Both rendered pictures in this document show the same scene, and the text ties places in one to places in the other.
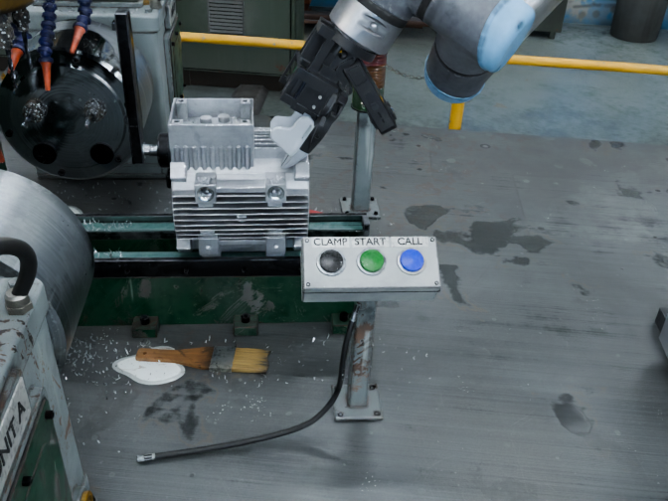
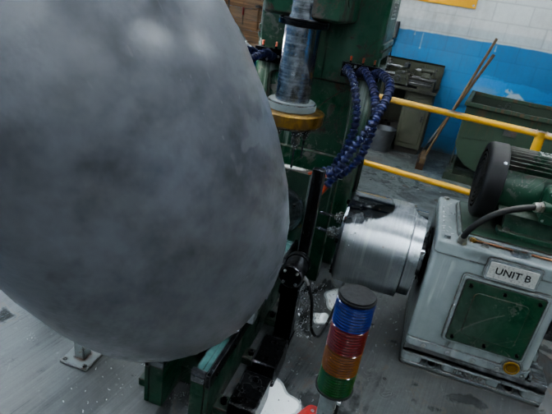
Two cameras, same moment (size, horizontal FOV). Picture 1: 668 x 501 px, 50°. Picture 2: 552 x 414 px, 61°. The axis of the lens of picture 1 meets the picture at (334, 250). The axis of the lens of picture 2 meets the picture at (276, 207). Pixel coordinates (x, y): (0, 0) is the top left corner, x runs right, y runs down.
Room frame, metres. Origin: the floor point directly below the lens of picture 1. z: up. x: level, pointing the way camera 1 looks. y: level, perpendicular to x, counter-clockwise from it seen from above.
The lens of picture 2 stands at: (1.40, -0.66, 1.62)
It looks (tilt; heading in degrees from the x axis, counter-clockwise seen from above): 25 degrees down; 111
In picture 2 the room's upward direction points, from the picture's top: 9 degrees clockwise
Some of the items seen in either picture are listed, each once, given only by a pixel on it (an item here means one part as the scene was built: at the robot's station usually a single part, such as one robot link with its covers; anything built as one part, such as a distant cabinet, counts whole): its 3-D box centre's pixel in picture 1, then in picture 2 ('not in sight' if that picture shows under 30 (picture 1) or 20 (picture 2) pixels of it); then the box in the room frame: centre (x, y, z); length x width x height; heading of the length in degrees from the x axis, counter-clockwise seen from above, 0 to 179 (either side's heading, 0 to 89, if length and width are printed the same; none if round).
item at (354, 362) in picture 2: (369, 73); (342, 355); (1.32, -0.05, 1.10); 0.06 x 0.06 x 0.04
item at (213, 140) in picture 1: (213, 133); not in sight; (0.99, 0.19, 1.11); 0.12 x 0.11 x 0.07; 97
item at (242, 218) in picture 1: (242, 188); not in sight; (0.99, 0.15, 1.01); 0.20 x 0.19 x 0.19; 97
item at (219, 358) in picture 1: (203, 357); not in sight; (0.83, 0.19, 0.80); 0.21 x 0.05 x 0.01; 90
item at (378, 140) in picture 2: not in sight; (381, 138); (0.46, 4.99, 0.14); 0.30 x 0.30 x 0.27
